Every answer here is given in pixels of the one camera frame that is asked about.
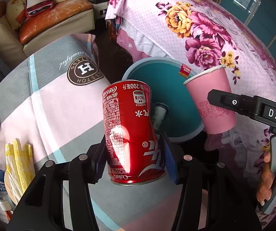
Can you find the yellow striped wrapper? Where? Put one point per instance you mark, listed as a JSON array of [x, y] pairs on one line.
[[20, 170]]

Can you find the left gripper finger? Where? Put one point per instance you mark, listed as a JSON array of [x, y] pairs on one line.
[[171, 164], [98, 156]]

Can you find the red sticker on bin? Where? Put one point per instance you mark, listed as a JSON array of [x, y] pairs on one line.
[[184, 70]]

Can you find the beige leather sofa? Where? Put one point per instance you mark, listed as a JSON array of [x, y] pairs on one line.
[[12, 52]]

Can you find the orange seat cushion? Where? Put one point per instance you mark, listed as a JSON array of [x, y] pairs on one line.
[[36, 25]]

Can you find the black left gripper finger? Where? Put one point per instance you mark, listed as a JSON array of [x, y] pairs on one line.
[[225, 100]]

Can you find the pink paper cup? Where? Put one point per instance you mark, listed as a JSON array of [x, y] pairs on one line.
[[216, 119]]

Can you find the pink floral bed sheet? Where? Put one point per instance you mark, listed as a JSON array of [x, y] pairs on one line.
[[199, 34]]

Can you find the pink grey checked cloth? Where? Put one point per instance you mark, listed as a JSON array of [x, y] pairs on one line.
[[40, 106]]

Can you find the yellow cartoon pillow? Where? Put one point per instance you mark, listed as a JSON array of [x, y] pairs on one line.
[[15, 13]]

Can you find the teal plastic trash bin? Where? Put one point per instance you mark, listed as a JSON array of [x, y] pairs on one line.
[[182, 121]]

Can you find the red cola can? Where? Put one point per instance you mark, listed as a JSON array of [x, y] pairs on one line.
[[133, 153]]

